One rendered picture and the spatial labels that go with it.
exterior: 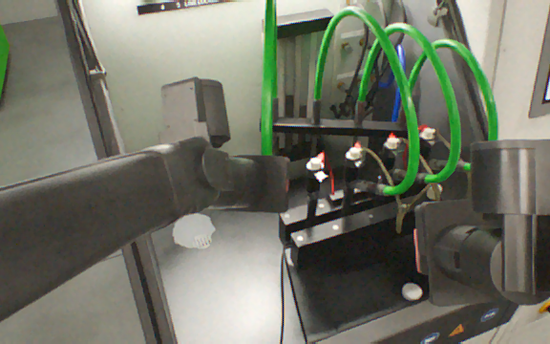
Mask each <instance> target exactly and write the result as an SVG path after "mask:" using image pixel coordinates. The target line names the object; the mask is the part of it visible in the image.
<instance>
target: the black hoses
mask: <svg viewBox="0 0 550 344"><path fill-rule="evenodd" d="M394 1H396V2H397V3H398V6H399V9H400V10H401V14H402V20H403V24H407V14H406V12H405V8H404V6H403V3H402V0H394ZM374 4H376V5H378V7H379V10H380V12H381V16H382V19H383V27H384V29H383V30H385V29H386V28H387V27H388V20H387V16H386V12H385V10H384V7H383V4H382V3H381V1H379V0H375V1H374ZM364 26H365V38H364V44H362V49H361V53H360V55H359V59H358V62H357V65H356V68H355V72H354V75H353V79H352V81H351V84H350V86H349V89H348V90H346V91H345V93H347V96H346V99H345V101H344V102H342V103H340V105H339V108H341V111H340V113H339V114H338V111H337V109H336V108H337V106H336V105H335V104H333V105H331V106H330V107H329V109H330V110H331V111H334V114H335V117H336V118H337V119H340V118H341V117H342V115H343V114H344V116H346V117H347V116H350V120H354V115H355V110H354V107H355V105H356V102H357V99H358V97H359V92H358V94H357V96H356V98H355V100H353V99H352V94H351V93H352V90H353V87H354V84H355V82H356V79H357V76H358V73H359V70H360V67H361V64H362V61H363V57H364V54H366V50H367V47H368V41H369V32H370V30H369V27H368V26H367V24H366V23H364ZM404 36H405V34H404V33H403V32H402V33H401V34H400V37H399V39H398V41H397V43H395V45H394V47H393V48H394V50H395V49H396V48H397V46H398V45H399V44H401V43H402V41H403V39H404ZM382 50H383V49H382V47H381V48H380V50H379V52H378V54H377V57H376V58H375V61H374V64H373V67H372V70H371V74H372V72H373V70H375V82H374V84H373V85H372V87H371V89H370V90H369V91H368V93H367V94H366V97H365V100H366V103H367V105H366V107H365V111H366V112H365V111H364V112H365V113H364V116H363V119H364V117H365V116H366V115H368V114H369V113H371V112H373V111H374V110H375V109H376V106H375V104H374V103H373V101H374V99H375V97H376V94H377V92H378V88H379V82H380V79H381V77H382V76H383V74H384V73H385V71H386V70H387V68H388V66H389V65H390V63H389V60H387V62H386V63H385V65H384V67H383V68H382V70H381V72H380V74H379V67H378V59H379V57H380V54H381V53H382ZM371 74H370V75H371ZM371 95H372V96H371ZM370 96H371V97H370ZM347 105H348V107H349V110H348V111H347V110H346V106H347ZM369 107H372V108H370V109H369ZM368 109H369V110H368ZM367 110H368V111H367Z"/></svg>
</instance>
